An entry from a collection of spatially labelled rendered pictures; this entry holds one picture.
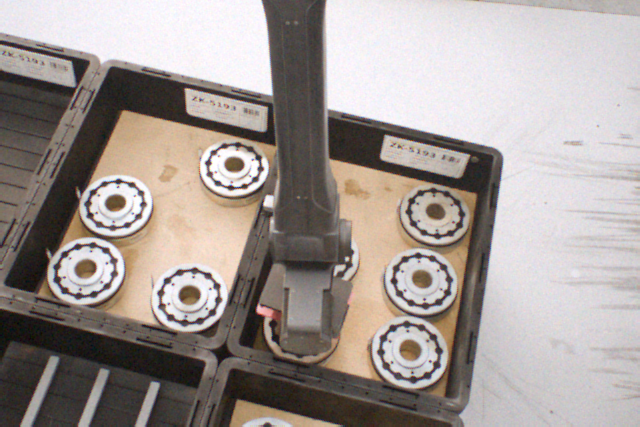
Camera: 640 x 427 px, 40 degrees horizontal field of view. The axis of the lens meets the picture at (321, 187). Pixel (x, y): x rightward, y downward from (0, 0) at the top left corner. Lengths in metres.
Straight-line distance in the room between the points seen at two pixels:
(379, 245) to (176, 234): 0.29
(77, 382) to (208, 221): 0.29
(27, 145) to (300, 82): 0.71
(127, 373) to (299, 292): 0.33
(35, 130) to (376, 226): 0.54
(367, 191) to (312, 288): 0.40
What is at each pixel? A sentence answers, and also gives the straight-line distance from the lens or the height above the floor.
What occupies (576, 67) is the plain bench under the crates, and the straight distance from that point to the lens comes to 1.74.
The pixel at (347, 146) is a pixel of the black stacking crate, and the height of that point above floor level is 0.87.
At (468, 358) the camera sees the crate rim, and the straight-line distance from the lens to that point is 1.11.
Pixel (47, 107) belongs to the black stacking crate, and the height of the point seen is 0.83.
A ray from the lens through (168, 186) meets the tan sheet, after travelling 1.31.
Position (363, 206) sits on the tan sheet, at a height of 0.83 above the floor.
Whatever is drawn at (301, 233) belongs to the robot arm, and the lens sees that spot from 0.89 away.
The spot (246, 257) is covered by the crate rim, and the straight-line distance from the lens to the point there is 1.13.
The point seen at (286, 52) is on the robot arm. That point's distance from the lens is 0.72.
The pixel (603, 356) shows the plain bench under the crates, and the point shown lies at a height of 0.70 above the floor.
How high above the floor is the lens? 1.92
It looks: 57 degrees down
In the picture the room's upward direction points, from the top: 8 degrees clockwise
